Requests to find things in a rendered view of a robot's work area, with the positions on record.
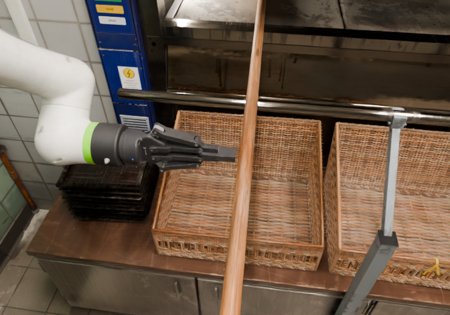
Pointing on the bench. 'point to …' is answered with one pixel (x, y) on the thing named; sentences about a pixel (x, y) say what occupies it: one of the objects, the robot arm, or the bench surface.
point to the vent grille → (141, 122)
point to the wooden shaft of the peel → (244, 174)
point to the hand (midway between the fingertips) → (219, 153)
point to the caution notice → (129, 78)
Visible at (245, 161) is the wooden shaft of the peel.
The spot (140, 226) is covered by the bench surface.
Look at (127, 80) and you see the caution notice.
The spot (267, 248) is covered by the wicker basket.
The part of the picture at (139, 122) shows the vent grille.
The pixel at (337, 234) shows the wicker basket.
